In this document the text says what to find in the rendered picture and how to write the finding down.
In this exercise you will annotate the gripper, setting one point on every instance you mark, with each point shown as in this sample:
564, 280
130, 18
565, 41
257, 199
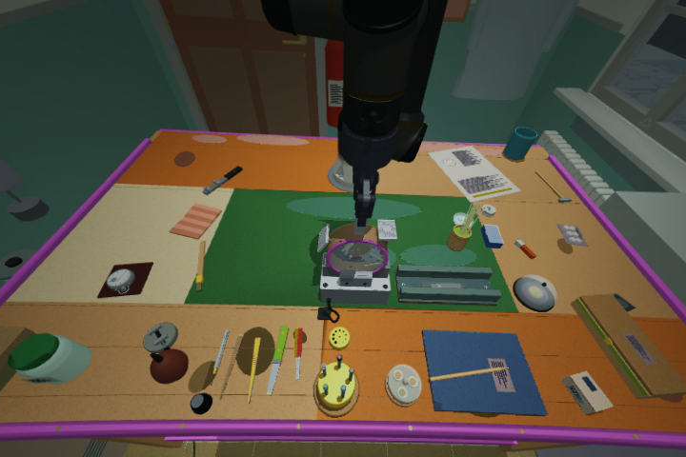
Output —
377, 140

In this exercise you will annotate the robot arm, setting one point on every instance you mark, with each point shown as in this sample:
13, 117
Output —
377, 45

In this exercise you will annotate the purple-rimmed stopwatch model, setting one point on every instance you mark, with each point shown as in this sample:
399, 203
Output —
357, 256

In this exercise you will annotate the white grey stopwatch holder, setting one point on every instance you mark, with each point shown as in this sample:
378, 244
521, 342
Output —
354, 291

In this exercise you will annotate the white printed card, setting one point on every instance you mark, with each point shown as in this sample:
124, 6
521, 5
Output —
387, 229

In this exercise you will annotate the brown round base disc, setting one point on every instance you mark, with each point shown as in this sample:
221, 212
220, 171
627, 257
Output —
343, 231

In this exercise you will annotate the grey ribbed card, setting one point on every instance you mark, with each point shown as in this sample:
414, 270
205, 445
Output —
323, 238

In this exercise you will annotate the cork cup with tools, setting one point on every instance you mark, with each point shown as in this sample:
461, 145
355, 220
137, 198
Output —
460, 237

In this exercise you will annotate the white printed paper sheet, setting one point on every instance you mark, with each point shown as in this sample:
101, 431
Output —
474, 171

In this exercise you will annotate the grey-green channel tray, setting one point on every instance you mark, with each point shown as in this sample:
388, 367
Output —
449, 284

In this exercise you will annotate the small white round dial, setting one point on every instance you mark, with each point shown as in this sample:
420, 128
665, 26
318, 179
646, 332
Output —
488, 210

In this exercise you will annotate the green bench mat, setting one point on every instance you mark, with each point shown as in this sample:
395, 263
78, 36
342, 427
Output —
251, 257

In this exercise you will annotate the blue white block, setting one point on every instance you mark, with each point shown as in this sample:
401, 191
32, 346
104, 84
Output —
491, 236

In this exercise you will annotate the yellow perforated disc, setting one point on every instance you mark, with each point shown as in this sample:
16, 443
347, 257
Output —
339, 337

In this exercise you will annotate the red fire extinguisher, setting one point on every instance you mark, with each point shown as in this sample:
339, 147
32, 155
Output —
334, 68

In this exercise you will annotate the red yellow screwdriver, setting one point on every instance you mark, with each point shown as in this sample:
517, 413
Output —
298, 351

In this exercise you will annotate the teal cup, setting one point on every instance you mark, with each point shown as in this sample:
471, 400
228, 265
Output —
520, 145

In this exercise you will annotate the orange white tube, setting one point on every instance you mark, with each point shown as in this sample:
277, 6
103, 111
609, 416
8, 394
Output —
525, 248

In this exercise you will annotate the orange striped cloth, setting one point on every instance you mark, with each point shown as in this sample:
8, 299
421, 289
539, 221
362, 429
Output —
196, 221

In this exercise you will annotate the wooden brush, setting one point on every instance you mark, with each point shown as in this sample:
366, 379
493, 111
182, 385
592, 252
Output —
200, 265

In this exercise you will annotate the brown wooden door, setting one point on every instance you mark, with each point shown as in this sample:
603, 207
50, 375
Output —
240, 68

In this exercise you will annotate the cream disc with circles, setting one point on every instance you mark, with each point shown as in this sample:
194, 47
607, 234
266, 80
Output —
403, 385

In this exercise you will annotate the small grey hammer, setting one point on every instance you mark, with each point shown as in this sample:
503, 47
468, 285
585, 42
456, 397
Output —
551, 187

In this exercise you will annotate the yellow pin stand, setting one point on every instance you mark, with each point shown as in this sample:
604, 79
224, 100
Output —
336, 391

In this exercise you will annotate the grey dome bell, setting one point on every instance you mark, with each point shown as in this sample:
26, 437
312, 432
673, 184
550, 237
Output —
534, 294

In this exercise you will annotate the thin wooden rod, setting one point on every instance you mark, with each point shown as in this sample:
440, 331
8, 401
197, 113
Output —
463, 373

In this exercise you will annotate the white hanging coat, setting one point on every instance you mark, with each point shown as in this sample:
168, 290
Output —
509, 51

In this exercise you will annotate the grey blister pack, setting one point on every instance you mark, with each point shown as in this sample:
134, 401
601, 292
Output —
572, 235

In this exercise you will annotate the thin brown stick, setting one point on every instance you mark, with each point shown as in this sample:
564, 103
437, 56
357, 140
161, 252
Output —
231, 367

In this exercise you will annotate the white radiator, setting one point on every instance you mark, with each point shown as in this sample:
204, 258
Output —
577, 165

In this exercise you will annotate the blue book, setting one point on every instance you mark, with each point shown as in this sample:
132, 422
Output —
469, 394

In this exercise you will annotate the dark red square mat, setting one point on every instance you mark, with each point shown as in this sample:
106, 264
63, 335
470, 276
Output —
140, 283

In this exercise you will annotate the grey round gear plate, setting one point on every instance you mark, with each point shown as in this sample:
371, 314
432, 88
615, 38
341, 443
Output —
160, 337

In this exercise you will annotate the maroon round oiler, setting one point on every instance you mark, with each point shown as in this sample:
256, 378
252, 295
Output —
170, 367

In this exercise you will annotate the silver pocket watch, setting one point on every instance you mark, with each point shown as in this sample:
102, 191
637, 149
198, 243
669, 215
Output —
120, 280

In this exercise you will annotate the black round knob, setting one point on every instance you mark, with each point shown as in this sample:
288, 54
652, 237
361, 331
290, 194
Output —
201, 403

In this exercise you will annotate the dark grey wedge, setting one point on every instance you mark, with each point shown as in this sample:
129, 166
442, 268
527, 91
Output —
625, 303

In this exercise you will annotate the white card blue label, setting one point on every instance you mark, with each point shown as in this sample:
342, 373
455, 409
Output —
586, 393

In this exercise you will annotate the grey cabinet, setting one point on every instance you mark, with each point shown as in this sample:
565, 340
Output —
663, 240

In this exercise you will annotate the long brown cardboard case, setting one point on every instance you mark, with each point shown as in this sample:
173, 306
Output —
629, 348

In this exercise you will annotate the grey-framed window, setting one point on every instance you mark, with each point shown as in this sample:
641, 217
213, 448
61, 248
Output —
651, 63

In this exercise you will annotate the green-lidded pale jar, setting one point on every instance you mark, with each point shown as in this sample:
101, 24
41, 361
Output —
51, 357

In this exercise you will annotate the grey round stool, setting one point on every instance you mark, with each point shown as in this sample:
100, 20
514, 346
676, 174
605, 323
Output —
12, 264

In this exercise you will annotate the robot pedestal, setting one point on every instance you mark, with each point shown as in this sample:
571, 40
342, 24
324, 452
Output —
337, 174

